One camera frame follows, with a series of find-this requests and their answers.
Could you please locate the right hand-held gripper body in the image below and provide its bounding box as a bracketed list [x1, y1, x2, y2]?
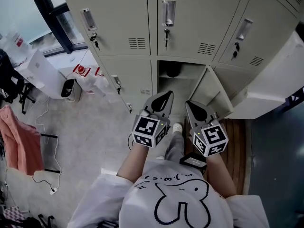
[189, 119, 229, 158]

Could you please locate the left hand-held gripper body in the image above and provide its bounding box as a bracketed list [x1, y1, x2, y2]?
[131, 107, 172, 149]

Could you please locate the black umbrella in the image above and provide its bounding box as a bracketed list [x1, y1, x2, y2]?
[166, 64, 183, 78]

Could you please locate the grey metal locker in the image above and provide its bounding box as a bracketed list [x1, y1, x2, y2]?
[58, 0, 301, 115]

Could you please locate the person's left forearm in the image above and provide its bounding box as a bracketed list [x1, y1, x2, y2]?
[116, 142, 155, 184]

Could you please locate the person's right forearm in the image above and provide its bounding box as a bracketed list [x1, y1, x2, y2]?
[204, 152, 238, 199]

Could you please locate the open grey locker door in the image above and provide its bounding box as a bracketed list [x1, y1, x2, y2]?
[189, 64, 235, 118]

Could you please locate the wooden plank platform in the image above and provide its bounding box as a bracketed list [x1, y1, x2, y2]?
[184, 117, 247, 196]

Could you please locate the black waist device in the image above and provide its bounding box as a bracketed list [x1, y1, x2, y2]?
[179, 152, 208, 170]

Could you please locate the grey trouser leg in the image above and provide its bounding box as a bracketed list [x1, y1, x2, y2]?
[165, 132, 186, 163]

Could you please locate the small white bin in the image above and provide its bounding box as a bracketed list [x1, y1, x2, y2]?
[61, 78, 83, 103]

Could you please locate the white printed t-shirt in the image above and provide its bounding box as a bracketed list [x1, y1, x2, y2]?
[67, 160, 271, 228]

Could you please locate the black metal rack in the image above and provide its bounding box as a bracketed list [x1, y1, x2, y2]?
[39, 133, 62, 175]

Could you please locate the white cardboard box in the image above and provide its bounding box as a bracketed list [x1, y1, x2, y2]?
[16, 48, 69, 99]

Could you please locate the pink cloth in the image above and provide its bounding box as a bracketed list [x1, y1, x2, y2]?
[0, 104, 46, 177]

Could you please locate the white bag red label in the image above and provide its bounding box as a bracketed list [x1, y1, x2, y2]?
[3, 31, 30, 57]

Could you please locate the checkered cloth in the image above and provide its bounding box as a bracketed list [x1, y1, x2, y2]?
[2, 205, 26, 223]

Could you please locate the white power adapter cable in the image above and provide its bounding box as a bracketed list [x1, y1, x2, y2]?
[32, 96, 63, 196]

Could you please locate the black window frame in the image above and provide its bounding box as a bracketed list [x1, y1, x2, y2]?
[27, 0, 89, 55]

